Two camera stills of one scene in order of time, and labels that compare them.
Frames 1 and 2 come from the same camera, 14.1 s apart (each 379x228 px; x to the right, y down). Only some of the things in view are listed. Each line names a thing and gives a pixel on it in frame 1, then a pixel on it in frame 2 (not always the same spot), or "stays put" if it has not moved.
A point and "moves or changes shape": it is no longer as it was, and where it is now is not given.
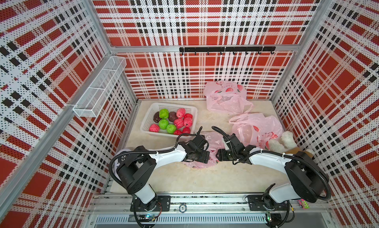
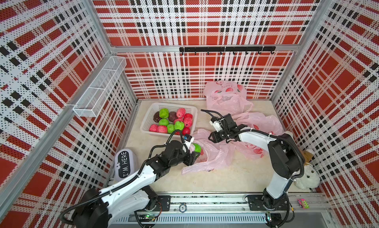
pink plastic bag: (216, 142) moves or changes shape
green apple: (164, 113) stays put
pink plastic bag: (227, 97) stays put
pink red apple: (187, 121) stays put
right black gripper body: (227, 155) → (219, 136)
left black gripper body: (200, 156) → (187, 159)
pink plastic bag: (255, 129) stays put
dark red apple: (156, 118) stays put
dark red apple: (172, 116) stays put
